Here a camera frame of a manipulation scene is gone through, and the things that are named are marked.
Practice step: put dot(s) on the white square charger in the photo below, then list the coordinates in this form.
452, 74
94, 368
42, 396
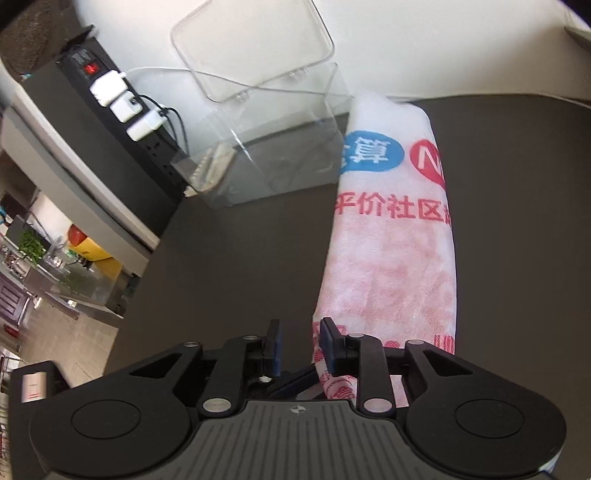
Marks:
108, 87
124, 107

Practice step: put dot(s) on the white printed shopping bag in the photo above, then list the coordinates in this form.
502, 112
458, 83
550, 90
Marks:
392, 258

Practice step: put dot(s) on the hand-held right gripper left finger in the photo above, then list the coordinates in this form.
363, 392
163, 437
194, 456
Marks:
275, 346

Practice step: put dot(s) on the yellow box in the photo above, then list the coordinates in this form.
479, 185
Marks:
104, 261

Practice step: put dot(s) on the black power strip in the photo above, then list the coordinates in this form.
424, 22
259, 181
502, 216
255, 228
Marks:
157, 147

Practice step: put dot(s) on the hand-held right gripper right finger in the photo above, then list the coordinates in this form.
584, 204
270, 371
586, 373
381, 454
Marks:
328, 346

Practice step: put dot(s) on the green potted plant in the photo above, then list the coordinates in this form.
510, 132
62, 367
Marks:
32, 247

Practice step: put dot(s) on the spiral notepad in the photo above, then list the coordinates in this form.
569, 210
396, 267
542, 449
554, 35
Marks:
210, 170

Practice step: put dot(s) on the white flat charger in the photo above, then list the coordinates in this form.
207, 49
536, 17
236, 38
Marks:
145, 127

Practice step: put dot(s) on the red apple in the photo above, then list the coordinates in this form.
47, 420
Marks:
77, 234

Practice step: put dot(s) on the clear plastic lidded box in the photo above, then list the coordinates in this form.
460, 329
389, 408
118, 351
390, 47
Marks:
258, 46

